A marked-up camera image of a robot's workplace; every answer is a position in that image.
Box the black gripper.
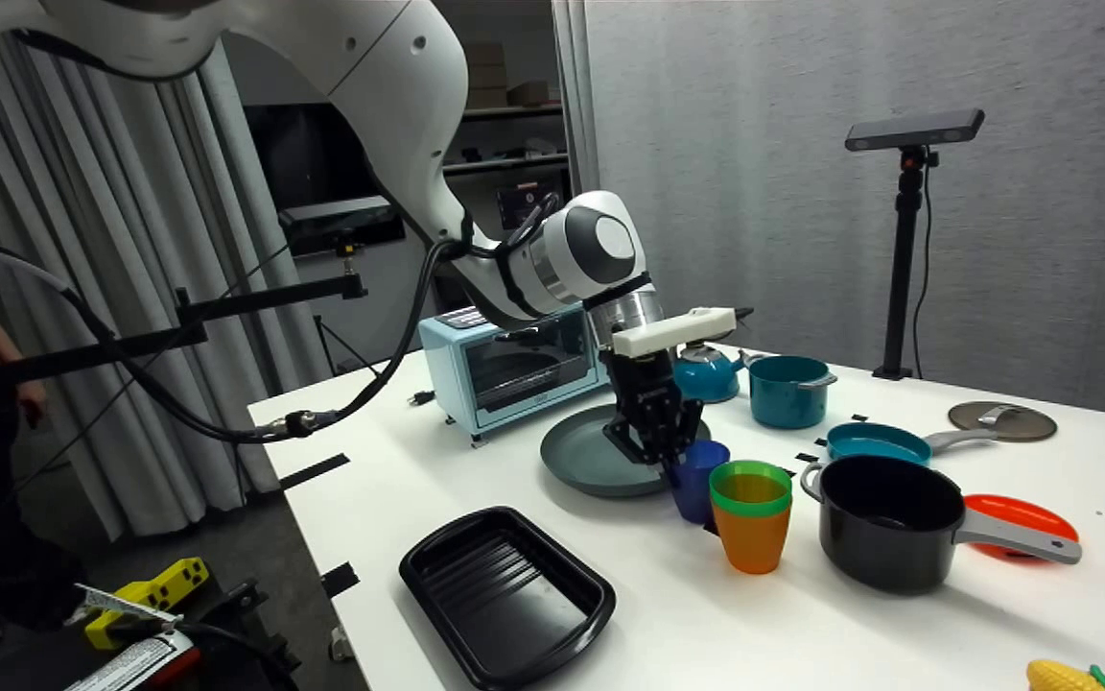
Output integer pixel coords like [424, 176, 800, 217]
[601, 344, 713, 469]

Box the blue plastic cup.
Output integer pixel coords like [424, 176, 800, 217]
[667, 437, 734, 531]

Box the green plastic cup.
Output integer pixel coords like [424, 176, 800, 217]
[704, 457, 798, 522]

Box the orange plastic cup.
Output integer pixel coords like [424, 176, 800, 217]
[713, 512, 791, 581]

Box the grey-green round plate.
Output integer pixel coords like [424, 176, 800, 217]
[537, 398, 681, 503]

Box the teal toy kettle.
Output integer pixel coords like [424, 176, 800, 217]
[671, 340, 746, 407]

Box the teal toy pot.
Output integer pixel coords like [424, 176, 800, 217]
[744, 352, 841, 435]

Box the light blue toaster oven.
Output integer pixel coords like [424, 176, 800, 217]
[413, 304, 658, 444]

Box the small teal frying pan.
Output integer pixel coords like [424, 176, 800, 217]
[812, 414, 1001, 473]

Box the black baking tray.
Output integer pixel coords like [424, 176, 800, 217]
[393, 503, 620, 691]

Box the dark storage shelf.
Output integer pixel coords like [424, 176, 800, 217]
[442, 36, 584, 281]

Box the grey round pot lid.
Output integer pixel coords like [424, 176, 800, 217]
[942, 398, 1064, 444]

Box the short black metal bar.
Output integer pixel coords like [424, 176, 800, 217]
[174, 270, 373, 326]

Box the grey fabric backdrop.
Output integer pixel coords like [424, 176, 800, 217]
[547, 0, 1105, 422]

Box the yellow toy corn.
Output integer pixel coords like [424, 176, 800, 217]
[1023, 655, 1105, 691]

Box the yellow hand tool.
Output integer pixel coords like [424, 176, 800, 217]
[80, 553, 216, 655]

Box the grey pleated curtain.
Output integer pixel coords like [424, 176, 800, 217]
[0, 36, 336, 541]

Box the long black metal bar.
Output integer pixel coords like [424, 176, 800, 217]
[0, 317, 212, 387]

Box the red and white device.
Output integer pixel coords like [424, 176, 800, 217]
[65, 627, 207, 691]

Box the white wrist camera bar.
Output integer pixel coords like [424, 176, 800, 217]
[606, 304, 740, 362]

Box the black pot with grey handle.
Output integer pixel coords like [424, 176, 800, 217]
[798, 451, 1085, 597]

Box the black camera tripod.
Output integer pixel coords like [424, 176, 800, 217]
[872, 143, 942, 382]

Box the black table bracket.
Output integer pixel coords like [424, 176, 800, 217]
[277, 449, 354, 496]
[317, 559, 359, 597]

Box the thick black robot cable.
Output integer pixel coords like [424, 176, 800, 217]
[0, 231, 468, 449]

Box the black stereo camera bar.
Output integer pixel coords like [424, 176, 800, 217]
[277, 193, 409, 258]

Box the black tripod-mounted camera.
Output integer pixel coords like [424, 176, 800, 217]
[841, 106, 989, 156]

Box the dark wall screen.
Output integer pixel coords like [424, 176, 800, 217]
[240, 101, 385, 216]

